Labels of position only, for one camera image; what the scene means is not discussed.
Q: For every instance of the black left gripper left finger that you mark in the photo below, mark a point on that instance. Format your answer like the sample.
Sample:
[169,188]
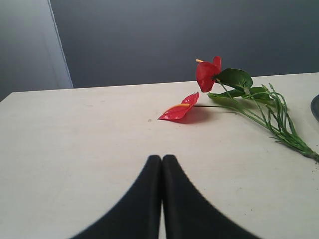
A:
[137,214]

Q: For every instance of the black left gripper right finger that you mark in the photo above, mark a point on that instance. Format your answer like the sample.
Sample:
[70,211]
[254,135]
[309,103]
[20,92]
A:
[187,214]

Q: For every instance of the red artificial flower bunch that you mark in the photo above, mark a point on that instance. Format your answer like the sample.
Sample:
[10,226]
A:
[233,89]

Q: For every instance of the round steel plate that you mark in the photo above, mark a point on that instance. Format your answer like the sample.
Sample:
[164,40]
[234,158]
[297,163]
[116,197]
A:
[315,107]

